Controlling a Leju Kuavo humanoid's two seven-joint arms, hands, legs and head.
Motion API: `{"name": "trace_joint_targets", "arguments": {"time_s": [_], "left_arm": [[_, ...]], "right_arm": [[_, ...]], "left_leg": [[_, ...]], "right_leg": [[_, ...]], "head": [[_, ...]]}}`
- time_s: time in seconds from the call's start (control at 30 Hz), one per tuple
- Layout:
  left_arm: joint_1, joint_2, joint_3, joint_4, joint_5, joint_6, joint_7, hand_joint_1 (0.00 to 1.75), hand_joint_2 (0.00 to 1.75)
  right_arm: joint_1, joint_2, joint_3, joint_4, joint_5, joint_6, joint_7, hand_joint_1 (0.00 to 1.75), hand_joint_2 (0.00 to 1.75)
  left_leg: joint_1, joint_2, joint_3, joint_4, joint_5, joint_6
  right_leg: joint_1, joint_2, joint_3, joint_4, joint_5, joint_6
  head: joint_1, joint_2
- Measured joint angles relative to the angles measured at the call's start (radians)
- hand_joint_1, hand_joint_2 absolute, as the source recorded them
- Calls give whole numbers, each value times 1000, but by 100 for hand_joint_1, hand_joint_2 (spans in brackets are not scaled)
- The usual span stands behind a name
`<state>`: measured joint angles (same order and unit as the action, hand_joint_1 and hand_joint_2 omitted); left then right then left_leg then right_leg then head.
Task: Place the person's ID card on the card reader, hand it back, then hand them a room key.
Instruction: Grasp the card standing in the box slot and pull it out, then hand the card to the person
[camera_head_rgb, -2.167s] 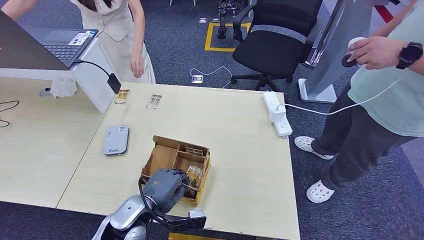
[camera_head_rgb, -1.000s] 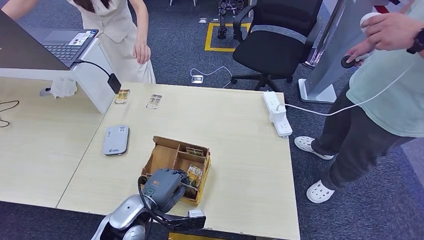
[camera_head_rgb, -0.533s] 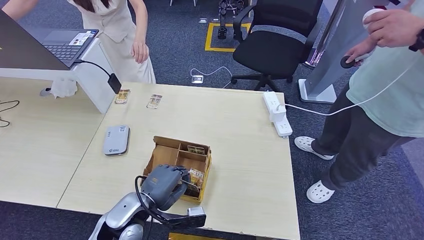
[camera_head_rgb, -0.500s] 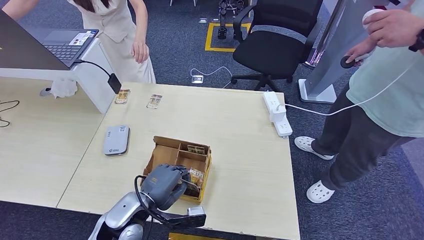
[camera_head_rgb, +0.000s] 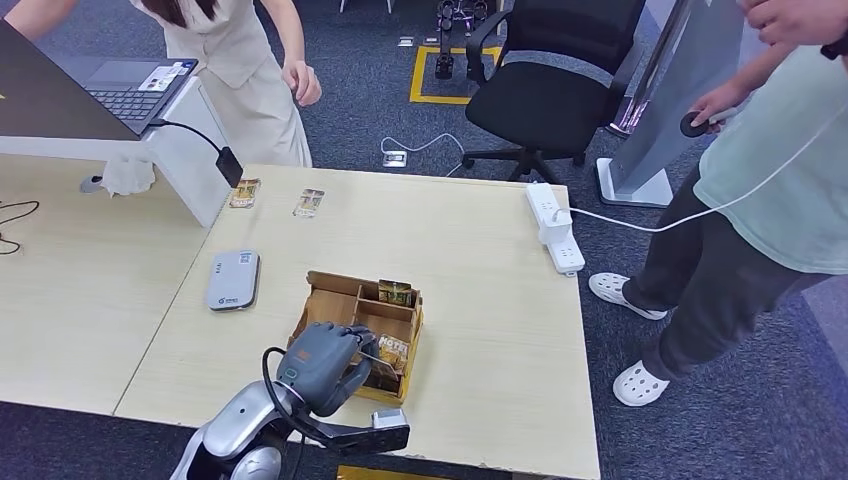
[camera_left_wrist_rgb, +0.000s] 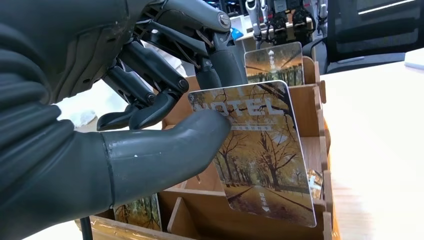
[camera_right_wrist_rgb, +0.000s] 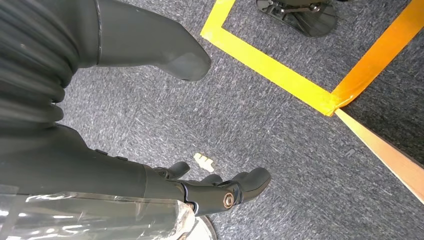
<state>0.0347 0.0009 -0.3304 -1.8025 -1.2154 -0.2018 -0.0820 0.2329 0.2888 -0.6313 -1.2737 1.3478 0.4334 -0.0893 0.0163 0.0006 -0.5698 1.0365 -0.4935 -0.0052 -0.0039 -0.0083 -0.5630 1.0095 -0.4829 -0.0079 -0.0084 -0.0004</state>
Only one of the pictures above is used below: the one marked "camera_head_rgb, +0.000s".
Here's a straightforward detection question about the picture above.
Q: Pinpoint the white reception counter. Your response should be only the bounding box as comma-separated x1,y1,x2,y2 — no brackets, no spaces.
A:
0,76,233,229

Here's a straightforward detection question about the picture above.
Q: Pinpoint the grey card reader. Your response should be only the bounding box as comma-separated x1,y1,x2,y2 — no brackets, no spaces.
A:
205,250,262,313

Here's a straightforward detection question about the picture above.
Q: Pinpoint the black wheeled equipment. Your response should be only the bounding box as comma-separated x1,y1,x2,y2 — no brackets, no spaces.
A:
433,0,490,81

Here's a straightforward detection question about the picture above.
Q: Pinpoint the black laptop power cable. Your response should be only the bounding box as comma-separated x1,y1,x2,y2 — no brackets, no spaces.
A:
148,119,223,155

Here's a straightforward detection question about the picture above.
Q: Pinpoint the white ID card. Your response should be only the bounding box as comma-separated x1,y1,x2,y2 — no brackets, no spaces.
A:
137,64,181,93

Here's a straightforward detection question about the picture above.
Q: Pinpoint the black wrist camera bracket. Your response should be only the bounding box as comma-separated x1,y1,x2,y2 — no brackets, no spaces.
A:
291,397,412,456

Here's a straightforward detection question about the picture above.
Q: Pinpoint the thin black desk cable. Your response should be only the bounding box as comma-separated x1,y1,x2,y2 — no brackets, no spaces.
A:
0,200,41,257

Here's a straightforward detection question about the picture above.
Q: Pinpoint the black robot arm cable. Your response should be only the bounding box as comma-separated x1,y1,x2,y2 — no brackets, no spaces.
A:
261,346,313,480

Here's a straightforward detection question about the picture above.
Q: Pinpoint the white floor cable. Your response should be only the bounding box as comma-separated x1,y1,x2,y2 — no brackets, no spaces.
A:
379,132,465,178

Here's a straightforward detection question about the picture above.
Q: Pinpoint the white charger plug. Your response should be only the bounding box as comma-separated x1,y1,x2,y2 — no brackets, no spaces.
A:
539,208,575,246

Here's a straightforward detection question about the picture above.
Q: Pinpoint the white charger cable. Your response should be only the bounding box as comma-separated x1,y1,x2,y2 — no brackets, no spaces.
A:
555,99,848,234

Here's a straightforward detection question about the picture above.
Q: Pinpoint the black round hand controller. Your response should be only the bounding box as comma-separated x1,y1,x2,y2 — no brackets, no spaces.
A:
679,110,711,139

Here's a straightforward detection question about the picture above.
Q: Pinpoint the person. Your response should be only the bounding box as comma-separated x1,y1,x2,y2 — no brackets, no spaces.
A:
0,0,324,168
588,0,848,407

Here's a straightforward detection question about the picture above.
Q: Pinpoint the wooden compartment box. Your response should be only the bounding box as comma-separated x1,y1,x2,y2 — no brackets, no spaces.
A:
286,270,425,407

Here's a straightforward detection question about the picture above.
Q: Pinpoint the white perforated clog shoe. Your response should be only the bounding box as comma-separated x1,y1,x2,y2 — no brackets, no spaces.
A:
612,359,670,407
588,272,669,321

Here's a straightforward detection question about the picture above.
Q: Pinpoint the person's right hand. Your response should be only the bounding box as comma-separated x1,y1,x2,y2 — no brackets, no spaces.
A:
688,82,753,134

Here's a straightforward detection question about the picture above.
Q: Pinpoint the black laptop power adapter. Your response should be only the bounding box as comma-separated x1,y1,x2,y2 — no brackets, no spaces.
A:
215,146,244,189

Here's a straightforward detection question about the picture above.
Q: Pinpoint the dark grey laptop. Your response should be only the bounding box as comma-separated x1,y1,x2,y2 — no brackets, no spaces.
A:
0,19,199,142

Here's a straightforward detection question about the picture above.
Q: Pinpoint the black office chair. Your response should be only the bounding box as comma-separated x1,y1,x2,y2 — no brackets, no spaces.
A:
461,0,647,184

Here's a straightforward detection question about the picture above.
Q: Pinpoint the grey metal floor stand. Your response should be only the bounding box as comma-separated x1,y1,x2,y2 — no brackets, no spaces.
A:
596,0,747,208

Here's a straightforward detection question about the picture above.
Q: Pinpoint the black wrist watch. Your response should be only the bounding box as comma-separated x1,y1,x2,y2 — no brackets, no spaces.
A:
820,29,848,62

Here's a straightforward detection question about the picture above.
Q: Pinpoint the white crumpled tissue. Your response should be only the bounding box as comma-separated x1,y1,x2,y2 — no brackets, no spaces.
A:
100,155,157,198

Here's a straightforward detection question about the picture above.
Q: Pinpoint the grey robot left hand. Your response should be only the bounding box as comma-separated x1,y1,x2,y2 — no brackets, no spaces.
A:
276,322,380,419

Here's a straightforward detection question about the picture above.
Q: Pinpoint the white power strip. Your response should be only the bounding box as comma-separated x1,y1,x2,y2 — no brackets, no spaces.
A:
526,182,587,278

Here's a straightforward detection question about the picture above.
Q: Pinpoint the person's left hand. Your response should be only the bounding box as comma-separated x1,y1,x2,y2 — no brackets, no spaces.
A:
738,0,848,48
281,59,324,107

